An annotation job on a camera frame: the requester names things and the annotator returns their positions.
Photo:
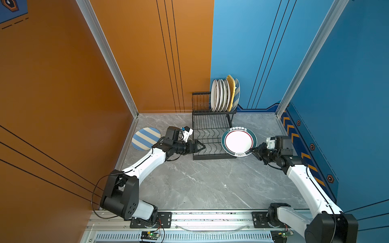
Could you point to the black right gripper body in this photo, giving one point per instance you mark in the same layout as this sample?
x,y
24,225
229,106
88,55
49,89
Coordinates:
x,y
271,156

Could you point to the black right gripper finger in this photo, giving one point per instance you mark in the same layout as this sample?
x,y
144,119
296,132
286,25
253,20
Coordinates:
x,y
259,156
259,149

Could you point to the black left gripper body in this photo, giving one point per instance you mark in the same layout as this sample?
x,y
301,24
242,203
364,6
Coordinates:
x,y
183,148

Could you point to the green rimmed white plate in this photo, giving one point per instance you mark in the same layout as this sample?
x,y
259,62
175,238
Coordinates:
x,y
238,141

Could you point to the blue striped plate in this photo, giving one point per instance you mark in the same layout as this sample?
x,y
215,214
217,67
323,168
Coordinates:
x,y
237,95
145,138

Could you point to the white flower outline plate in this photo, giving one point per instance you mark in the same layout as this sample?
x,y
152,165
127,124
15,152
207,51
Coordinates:
x,y
214,95

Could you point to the cream floral plate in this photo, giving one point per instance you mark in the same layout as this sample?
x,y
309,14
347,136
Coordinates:
x,y
224,93

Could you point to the white plate red characters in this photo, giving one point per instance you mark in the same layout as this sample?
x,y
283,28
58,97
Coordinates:
x,y
227,95

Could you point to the yellow woven tray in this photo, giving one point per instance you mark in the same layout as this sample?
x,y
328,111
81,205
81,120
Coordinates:
x,y
232,86

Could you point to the orange sunburst plate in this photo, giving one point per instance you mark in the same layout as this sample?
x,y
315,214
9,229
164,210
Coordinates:
x,y
220,93

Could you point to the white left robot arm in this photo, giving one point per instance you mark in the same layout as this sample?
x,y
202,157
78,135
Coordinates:
x,y
121,192

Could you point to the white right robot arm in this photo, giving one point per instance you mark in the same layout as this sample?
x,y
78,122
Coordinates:
x,y
329,223

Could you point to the circuit board right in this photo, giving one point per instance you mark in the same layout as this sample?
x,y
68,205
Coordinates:
x,y
280,236

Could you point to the green circuit board left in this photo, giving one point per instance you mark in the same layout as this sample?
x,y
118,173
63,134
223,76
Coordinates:
x,y
150,237

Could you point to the black wire dish rack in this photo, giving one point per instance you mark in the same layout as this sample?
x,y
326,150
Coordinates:
x,y
209,127

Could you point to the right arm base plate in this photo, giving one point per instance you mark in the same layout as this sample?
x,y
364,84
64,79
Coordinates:
x,y
262,219

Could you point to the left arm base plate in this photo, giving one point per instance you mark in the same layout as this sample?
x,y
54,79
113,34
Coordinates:
x,y
162,219

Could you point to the aluminium front rail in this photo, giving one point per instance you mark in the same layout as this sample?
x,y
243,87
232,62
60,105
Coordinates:
x,y
187,226

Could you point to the aluminium corner post left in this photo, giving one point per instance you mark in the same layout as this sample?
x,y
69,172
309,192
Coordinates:
x,y
102,42

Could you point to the aluminium corner post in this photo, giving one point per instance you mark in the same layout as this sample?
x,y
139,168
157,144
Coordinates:
x,y
320,38
102,42

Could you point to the aluminium corner post right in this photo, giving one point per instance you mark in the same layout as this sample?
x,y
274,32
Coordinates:
x,y
320,38

